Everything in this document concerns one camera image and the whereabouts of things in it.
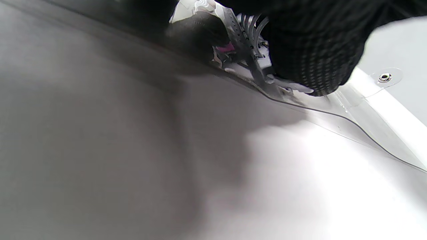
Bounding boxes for clear ring binder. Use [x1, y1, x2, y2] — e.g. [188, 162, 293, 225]
[50, 0, 427, 173]

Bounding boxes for person's left hand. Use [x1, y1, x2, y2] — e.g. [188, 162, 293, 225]
[123, 0, 427, 97]

